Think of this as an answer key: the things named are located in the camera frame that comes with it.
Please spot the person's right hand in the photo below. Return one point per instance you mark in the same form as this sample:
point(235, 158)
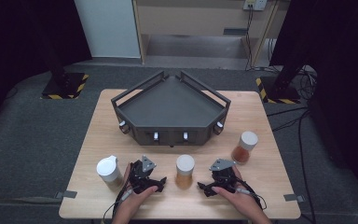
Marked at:
point(244, 202)

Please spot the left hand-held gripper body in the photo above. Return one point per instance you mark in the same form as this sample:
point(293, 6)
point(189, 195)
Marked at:
point(138, 177)

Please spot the dark grey corner rack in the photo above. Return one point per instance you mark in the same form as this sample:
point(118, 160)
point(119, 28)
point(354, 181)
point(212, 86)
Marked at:
point(171, 105)

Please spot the white panel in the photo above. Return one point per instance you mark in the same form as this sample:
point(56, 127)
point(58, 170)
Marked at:
point(108, 28)

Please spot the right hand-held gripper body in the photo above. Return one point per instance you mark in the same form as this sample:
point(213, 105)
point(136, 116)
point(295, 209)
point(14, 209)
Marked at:
point(225, 179)

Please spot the person's left hand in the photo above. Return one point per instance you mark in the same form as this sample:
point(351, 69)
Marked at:
point(132, 203)

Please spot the spice jar with spout lid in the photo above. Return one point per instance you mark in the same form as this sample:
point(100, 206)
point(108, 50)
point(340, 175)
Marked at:
point(108, 169)

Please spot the light wooden cabinet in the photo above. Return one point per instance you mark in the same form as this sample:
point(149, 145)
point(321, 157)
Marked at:
point(192, 18)

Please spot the red-brown spice jar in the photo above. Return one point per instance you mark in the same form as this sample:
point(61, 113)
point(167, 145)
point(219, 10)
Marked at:
point(244, 149)

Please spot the hazard-striped stand base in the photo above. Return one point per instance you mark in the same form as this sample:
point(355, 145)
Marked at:
point(65, 88)
point(281, 93)

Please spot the dark curtain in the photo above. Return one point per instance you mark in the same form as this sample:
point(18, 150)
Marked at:
point(18, 37)
point(341, 62)

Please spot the white wall socket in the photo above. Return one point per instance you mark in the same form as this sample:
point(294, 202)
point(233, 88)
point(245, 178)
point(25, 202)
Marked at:
point(256, 4)

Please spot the yellow-orange spice jar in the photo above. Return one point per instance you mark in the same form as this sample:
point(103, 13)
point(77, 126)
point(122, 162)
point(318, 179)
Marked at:
point(185, 169)

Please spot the grey tape strip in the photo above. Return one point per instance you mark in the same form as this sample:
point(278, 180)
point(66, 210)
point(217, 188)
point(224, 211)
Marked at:
point(293, 198)
point(66, 194)

